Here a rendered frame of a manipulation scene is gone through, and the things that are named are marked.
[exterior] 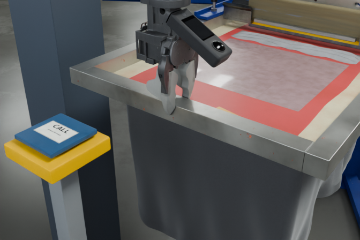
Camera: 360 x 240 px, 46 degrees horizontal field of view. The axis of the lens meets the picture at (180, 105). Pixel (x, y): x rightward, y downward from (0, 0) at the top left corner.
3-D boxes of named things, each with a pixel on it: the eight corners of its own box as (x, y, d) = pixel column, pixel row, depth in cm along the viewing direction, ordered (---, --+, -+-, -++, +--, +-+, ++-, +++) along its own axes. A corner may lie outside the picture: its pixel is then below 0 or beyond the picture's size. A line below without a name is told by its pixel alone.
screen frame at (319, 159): (325, 181, 64) (329, 160, 62) (70, 82, 96) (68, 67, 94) (429, 43, 119) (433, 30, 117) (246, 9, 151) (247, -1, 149)
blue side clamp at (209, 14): (207, 37, 128) (208, 14, 125) (193, 34, 131) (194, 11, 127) (255, 15, 149) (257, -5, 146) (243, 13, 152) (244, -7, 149)
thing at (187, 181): (279, 309, 93) (306, 143, 74) (129, 221, 118) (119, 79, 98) (285, 299, 96) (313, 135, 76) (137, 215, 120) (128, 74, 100)
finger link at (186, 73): (174, 91, 87) (169, 51, 81) (198, 99, 83) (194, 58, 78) (164, 99, 85) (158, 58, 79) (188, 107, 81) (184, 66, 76)
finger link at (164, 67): (170, 88, 78) (175, 42, 75) (178, 91, 77) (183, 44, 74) (154, 93, 74) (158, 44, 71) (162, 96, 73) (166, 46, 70)
